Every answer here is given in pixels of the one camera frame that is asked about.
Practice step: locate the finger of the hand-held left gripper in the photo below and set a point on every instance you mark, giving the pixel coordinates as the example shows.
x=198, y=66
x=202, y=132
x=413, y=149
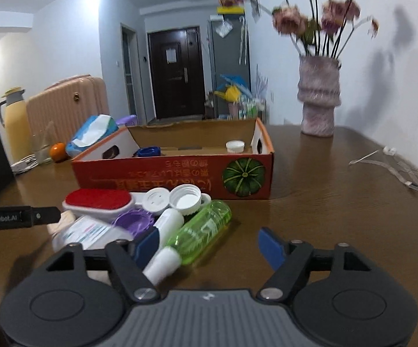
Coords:
x=46, y=215

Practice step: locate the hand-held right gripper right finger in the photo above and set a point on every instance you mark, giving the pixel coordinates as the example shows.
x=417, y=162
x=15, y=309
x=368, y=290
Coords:
x=271, y=247

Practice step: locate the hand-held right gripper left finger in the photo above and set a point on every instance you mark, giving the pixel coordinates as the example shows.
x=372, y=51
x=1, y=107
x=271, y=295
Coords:
x=147, y=247

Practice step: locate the purple screw cap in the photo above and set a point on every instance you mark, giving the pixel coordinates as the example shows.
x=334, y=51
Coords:
x=133, y=222

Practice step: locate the white spray bottle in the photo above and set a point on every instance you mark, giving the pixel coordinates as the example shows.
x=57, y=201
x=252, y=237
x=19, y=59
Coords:
x=167, y=224

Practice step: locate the clear wet wipes container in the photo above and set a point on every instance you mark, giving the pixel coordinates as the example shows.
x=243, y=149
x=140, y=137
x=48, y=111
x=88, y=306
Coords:
x=86, y=233

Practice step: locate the green bottle white cap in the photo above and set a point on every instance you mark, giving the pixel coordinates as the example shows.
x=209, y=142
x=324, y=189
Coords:
x=198, y=231

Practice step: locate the orange cardboard box pumpkin print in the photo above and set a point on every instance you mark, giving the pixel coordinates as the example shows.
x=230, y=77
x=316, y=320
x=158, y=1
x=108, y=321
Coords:
x=158, y=177

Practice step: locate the white round lid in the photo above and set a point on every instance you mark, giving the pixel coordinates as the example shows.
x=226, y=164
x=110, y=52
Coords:
x=155, y=200

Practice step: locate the white lint brush red pad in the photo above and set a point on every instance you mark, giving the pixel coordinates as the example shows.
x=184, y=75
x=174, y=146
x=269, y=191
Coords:
x=96, y=199

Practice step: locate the large white screw cap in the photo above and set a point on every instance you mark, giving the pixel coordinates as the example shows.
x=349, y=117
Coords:
x=187, y=198

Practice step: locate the orange fruit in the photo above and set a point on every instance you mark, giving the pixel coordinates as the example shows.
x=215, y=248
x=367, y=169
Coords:
x=58, y=151

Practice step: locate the clear glass cup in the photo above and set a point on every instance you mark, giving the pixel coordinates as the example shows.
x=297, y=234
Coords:
x=43, y=148

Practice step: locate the blue tissue pack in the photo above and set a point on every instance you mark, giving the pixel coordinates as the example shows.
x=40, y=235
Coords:
x=89, y=133

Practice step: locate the yellow thermos jug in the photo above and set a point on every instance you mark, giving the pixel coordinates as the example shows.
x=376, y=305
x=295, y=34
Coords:
x=13, y=123

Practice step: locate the blue screw cap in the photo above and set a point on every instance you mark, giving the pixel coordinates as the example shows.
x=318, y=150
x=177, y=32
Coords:
x=149, y=151

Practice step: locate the small white screw cap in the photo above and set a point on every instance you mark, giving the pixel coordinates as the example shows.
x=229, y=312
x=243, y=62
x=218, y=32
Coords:
x=235, y=146

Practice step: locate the pink suitcase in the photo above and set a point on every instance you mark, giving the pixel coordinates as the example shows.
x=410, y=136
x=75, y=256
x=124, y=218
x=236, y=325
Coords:
x=68, y=104

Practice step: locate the purple tissue pack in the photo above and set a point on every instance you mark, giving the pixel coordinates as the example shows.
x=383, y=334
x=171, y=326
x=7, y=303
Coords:
x=128, y=120

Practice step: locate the pink ceramic vase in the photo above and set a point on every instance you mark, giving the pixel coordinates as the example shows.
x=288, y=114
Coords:
x=319, y=97

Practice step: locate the yellow watering can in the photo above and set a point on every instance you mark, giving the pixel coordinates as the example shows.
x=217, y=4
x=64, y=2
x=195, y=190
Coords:
x=232, y=93

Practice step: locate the grey interior door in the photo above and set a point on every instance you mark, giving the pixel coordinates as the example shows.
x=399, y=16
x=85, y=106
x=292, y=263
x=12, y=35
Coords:
x=129, y=72

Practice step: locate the dark brown entrance door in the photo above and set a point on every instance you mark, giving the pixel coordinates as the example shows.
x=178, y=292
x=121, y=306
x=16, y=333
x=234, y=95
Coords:
x=176, y=76

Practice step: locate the grey refrigerator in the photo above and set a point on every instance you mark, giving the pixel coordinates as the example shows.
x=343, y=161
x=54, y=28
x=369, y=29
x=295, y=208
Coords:
x=228, y=54

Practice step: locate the dried pink flowers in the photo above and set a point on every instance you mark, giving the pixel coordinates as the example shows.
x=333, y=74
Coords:
x=290, y=20

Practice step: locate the yellow box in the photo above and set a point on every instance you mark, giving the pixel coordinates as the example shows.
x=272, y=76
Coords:
x=230, y=9

